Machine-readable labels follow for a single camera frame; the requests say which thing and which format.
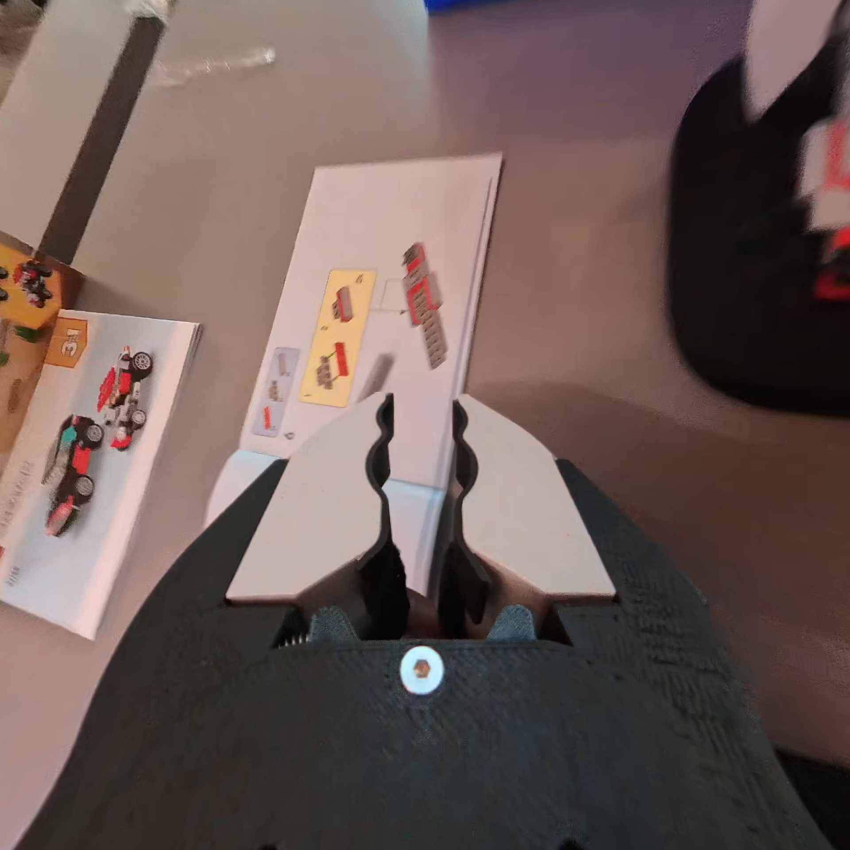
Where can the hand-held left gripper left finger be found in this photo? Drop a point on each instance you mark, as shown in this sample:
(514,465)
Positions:
(319,524)

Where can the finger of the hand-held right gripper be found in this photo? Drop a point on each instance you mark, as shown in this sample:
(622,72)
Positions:
(787,60)

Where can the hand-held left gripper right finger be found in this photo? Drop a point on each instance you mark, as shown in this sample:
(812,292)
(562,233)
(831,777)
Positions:
(531,524)

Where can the long grey lego chassis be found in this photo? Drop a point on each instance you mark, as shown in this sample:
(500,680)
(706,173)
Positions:
(830,199)

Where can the round grey lego bar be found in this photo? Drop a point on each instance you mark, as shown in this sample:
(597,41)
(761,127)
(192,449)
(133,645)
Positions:
(377,377)

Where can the lego set box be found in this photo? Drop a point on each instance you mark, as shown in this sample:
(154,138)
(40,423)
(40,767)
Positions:
(26,319)

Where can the black textured mat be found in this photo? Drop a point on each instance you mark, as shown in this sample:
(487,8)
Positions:
(737,265)

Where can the open instruction booklet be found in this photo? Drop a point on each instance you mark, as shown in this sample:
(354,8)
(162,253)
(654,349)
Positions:
(398,299)

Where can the car cover instruction booklet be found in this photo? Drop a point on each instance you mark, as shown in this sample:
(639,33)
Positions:
(86,465)

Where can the clear plastic bag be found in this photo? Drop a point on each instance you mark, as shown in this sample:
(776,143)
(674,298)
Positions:
(212,65)

